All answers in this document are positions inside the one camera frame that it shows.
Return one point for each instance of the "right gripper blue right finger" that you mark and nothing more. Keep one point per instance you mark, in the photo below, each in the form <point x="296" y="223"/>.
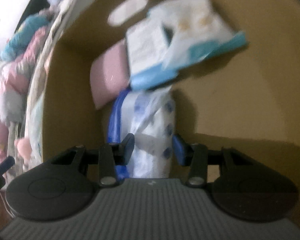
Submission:
<point x="182" y="151"/>

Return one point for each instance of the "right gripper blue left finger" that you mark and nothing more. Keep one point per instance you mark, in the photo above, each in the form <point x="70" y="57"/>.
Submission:
<point x="124" y="150"/>

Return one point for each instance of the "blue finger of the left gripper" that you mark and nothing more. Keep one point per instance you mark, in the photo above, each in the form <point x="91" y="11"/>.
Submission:
<point x="6" y="164"/>

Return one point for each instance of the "blue white tissue pack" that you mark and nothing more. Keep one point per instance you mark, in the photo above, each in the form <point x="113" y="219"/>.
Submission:
<point x="150" y="116"/>

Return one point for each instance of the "white blue paper box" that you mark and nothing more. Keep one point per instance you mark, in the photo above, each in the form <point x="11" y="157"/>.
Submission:
<point x="147" y="45"/>

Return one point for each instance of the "cotton swab bag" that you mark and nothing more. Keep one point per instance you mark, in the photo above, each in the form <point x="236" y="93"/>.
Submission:
<point x="198" y="32"/>

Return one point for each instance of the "pink grey quilt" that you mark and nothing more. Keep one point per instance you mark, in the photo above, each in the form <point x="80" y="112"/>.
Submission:
<point x="15" y="79"/>

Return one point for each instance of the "brown cardboard box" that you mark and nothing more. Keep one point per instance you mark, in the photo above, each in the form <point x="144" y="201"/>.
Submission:
<point x="248" y="99"/>

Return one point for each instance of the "blue pillow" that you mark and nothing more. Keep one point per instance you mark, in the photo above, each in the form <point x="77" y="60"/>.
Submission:
<point x="20" y="40"/>

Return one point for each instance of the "white rolled blanket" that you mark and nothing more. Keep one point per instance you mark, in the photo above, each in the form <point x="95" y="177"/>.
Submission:
<point x="31" y="130"/>

